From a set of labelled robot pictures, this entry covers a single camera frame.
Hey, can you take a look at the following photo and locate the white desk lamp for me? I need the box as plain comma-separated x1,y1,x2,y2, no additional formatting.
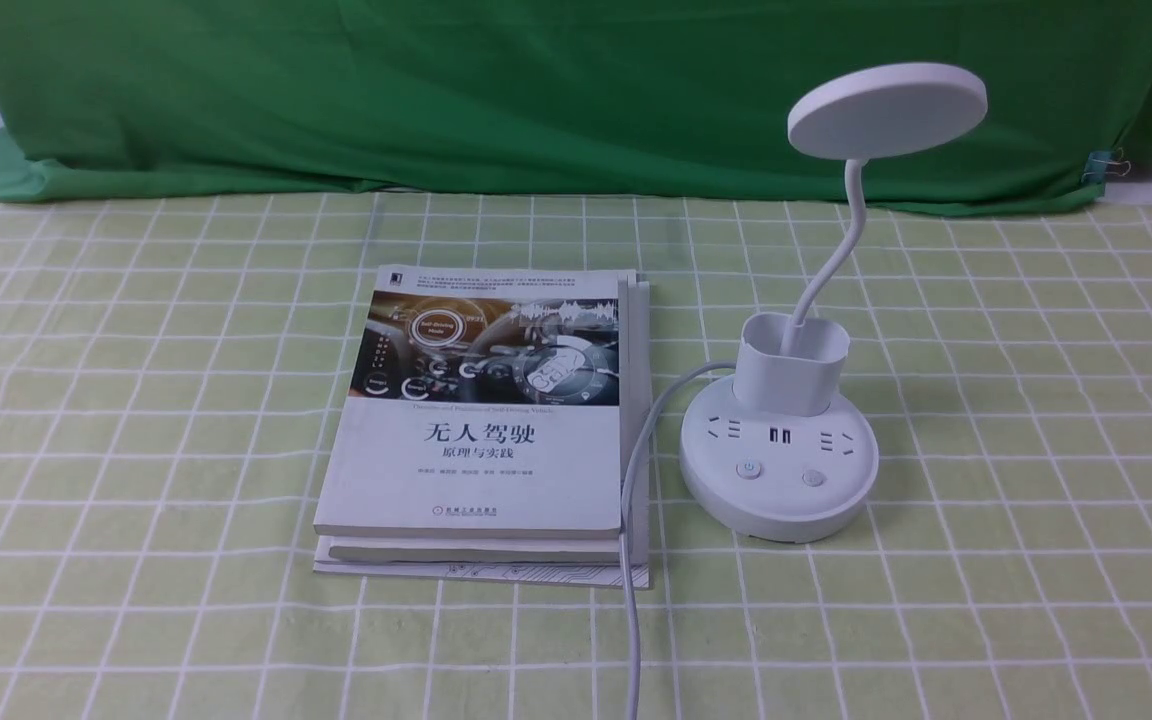
679,61,988,544

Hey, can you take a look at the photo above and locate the top white book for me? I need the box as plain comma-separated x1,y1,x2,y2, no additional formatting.
313,264,623,541

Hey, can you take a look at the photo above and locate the bottom book in stack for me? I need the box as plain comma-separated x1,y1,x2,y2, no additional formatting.
313,281,653,589

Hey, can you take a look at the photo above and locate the green checkered tablecloth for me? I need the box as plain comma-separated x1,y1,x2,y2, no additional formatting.
0,194,1152,719

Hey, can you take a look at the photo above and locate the green backdrop cloth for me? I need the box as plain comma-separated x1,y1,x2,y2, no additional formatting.
0,1,1152,217

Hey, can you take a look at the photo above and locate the teal binder clip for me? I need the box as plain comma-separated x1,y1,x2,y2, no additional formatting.
1079,149,1134,185

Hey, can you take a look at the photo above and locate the white lamp power cable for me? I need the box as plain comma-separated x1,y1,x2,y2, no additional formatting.
617,361,738,720

